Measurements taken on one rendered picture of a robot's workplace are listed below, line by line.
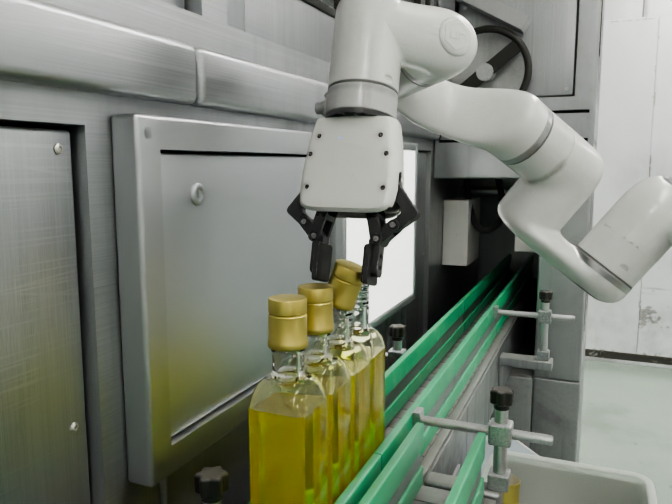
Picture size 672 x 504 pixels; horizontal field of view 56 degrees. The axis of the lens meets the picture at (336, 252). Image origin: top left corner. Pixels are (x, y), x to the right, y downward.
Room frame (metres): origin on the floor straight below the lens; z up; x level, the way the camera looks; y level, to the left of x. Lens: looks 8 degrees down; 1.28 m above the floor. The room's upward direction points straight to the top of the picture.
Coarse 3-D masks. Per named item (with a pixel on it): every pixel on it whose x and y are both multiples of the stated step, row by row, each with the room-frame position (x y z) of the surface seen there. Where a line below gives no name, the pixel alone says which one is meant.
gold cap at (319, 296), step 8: (304, 288) 0.58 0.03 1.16; (312, 288) 0.58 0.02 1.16; (320, 288) 0.58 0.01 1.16; (328, 288) 0.58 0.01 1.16; (312, 296) 0.58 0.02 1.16; (320, 296) 0.58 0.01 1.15; (328, 296) 0.58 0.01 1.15; (312, 304) 0.58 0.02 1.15; (320, 304) 0.58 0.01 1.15; (328, 304) 0.58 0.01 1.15; (312, 312) 0.58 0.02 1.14; (320, 312) 0.58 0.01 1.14; (328, 312) 0.58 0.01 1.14; (312, 320) 0.58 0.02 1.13; (320, 320) 0.58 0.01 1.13; (328, 320) 0.58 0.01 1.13; (312, 328) 0.58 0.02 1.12; (320, 328) 0.58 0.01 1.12; (328, 328) 0.58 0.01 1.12
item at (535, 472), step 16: (512, 464) 0.91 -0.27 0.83; (528, 464) 0.90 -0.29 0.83; (544, 464) 0.89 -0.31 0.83; (560, 464) 0.88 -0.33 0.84; (576, 464) 0.88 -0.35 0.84; (528, 480) 0.90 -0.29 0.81; (544, 480) 0.89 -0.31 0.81; (560, 480) 0.88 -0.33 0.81; (576, 480) 0.87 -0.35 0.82; (592, 480) 0.86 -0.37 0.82; (608, 480) 0.85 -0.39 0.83; (624, 480) 0.85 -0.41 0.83; (640, 480) 0.83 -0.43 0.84; (528, 496) 0.89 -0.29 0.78; (544, 496) 0.88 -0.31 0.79; (560, 496) 0.88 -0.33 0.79; (576, 496) 0.87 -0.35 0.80; (592, 496) 0.86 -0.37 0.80; (608, 496) 0.85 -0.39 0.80; (624, 496) 0.84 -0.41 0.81; (640, 496) 0.83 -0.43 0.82
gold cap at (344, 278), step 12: (336, 264) 0.64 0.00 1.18; (348, 264) 0.64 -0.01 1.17; (336, 276) 0.63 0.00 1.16; (348, 276) 0.63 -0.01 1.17; (360, 276) 0.63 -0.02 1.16; (336, 288) 0.63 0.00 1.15; (348, 288) 0.63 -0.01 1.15; (360, 288) 0.64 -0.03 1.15; (336, 300) 0.63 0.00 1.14; (348, 300) 0.63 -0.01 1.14
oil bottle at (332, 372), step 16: (320, 368) 0.57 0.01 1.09; (336, 368) 0.58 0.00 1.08; (336, 384) 0.57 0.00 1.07; (336, 400) 0.57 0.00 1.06; (336, 416) 0.57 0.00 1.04; (336, 432) 0.57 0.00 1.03; (336, 448) 0.57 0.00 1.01; (336, 464) 0.57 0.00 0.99; (336, 480) 0.57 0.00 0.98; (336, 496) 0.57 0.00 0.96
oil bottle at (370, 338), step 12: (360, 336) 0.68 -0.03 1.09; (372, 336) 0.69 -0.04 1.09; (372, 348) 0.68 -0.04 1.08; (384, 348) 0.71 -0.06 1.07; (372, 360) 0.67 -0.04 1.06; (384, 360) 0.71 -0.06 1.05; (372, 372) 0.67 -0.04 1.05; (384, 372) 0.71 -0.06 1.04; (372, 384) 0.67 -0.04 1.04; (384, 384) 0.71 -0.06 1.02; (372, 396) 0.67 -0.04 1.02; (384, 396) 0.71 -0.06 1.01; (372, 408) 0.67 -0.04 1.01; (384, 408) 0.71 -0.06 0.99; (372, 420) 0.67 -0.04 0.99; (372, 432) 0.67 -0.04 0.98; (372, 444) 0.67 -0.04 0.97
